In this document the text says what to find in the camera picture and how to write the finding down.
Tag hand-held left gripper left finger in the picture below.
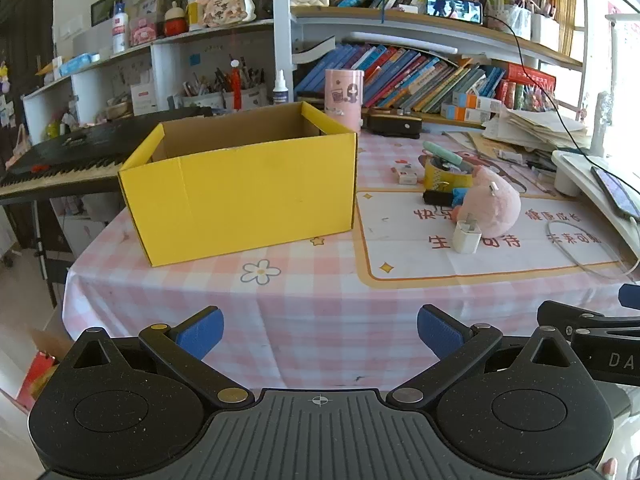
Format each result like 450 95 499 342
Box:
60 306 256 409

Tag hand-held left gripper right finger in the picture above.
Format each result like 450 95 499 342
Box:
387 304 583 408

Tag white charger plug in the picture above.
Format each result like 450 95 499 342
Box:
452 214 483 254

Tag pink plush toy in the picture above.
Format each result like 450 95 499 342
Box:
452 166 522 236

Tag yellow cardboard box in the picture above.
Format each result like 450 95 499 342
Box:
118 101 359 267

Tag yellow tape roll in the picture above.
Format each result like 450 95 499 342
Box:
424 152 476 192

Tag pink checked cloth desktop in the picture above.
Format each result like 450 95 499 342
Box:
62 127 640 411

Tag dark smartphone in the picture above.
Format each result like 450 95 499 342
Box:
591 166 640 220

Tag white plastic container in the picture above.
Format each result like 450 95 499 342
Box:
551 150 640 261

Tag brown cardboard box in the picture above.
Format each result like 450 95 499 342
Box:
27 327 76 361

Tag red paper bag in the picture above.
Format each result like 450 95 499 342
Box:
15 350 61 413

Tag black keyboard stand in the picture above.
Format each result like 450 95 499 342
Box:
30 195 68 306

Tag mint green gadget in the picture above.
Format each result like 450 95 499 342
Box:
422 141 465 167

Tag pile of papers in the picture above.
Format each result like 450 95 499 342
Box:
445 107 593 161

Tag black wooden box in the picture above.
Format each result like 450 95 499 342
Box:
367 108 423 138

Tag orange blue carton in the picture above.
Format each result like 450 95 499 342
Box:
452 91 503 111
440 104 483 123

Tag black keyboard piano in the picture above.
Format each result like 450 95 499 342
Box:
0 106 213 206

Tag white pen holder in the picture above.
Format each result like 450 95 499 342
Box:
181 72 224 109
222 57 268 111

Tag red book box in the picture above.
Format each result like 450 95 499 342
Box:
507 62 557 111

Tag pink humidifier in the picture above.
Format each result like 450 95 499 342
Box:
324 69 364 133

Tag red tassel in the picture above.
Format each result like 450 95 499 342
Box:
229 59 242 111

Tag white spray bottle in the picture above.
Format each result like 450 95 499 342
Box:
272 70 291 106

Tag row of leaning books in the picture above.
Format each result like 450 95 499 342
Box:
295 44 507 113

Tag white organizer cups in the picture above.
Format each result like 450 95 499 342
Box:
500 2 561 51

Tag blue tissue pack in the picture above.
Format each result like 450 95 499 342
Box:
60 52 103 76

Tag red round jar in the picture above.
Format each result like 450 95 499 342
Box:
164 1 188 37

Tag white lotion bottle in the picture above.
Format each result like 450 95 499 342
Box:
112 0 128 54

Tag smartphone with lit screen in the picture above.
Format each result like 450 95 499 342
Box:
426 0 484 25

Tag black framed picture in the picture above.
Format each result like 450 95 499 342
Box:
90 0 123 27

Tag white cable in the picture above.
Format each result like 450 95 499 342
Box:
546 217 640 277

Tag black cable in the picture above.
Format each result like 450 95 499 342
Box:
487 15 608 171

